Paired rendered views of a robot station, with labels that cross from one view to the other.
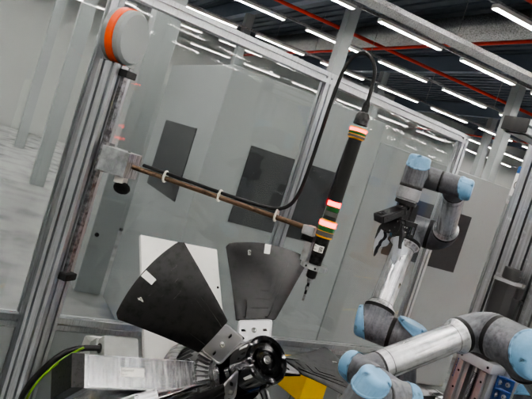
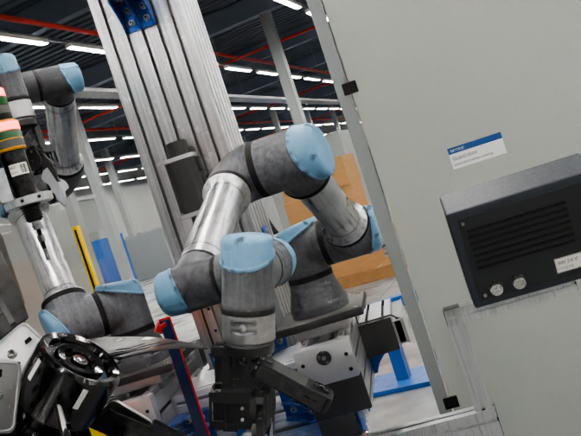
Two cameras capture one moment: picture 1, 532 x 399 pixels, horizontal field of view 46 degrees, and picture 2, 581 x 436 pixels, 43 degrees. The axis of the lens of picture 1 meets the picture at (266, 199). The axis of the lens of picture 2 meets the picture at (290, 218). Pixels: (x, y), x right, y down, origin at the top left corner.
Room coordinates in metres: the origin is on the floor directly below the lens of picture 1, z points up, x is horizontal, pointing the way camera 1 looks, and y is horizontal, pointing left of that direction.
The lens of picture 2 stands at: (0.51, 0.32, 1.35)
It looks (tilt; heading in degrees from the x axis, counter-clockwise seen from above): 2 degrees down; 317
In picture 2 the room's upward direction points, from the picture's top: 18 degrees counter-clockwise
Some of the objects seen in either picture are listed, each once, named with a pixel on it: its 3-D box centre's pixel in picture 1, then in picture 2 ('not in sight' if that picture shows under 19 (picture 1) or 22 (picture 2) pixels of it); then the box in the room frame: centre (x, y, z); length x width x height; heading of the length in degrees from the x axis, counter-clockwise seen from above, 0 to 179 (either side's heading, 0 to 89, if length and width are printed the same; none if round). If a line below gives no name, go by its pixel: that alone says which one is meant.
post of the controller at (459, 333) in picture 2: not in sight; (467, 357); (1.33, -0.77, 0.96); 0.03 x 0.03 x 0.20; 36
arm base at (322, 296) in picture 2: not in sight; (315, 291); (1.87, -0.96, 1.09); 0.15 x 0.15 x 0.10
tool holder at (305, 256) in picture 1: (315, 248); (12, 175); (1.55, -0.16, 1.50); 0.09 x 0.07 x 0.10; 71
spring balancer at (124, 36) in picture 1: (125, 36); not in sight; (1.78, 0.52, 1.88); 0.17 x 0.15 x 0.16; 126
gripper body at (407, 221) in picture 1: (401, 218); (29, 149); (2.07, -0.45, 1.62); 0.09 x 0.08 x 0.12; 126
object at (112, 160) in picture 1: (117, 161); not in sight; (1.75, 0.43, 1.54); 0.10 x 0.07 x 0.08; 71
